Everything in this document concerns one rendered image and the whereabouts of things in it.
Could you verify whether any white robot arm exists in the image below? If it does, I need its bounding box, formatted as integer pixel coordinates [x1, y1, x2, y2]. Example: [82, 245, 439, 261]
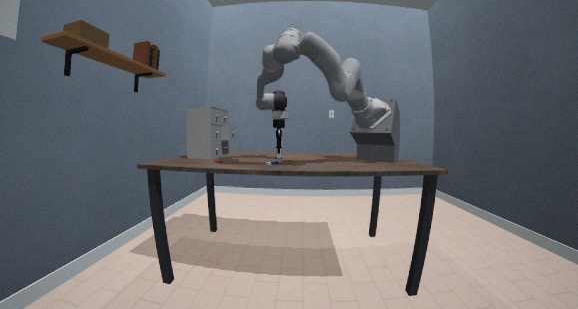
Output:
[256, 28, 391, 129]

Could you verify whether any grey chest of drawers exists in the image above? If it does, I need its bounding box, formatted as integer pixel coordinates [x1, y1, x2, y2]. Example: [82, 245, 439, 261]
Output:
[187, 106, 229, 159]

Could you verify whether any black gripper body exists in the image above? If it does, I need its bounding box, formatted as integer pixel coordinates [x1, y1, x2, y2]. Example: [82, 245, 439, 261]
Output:
[273, 119, 285, 132]

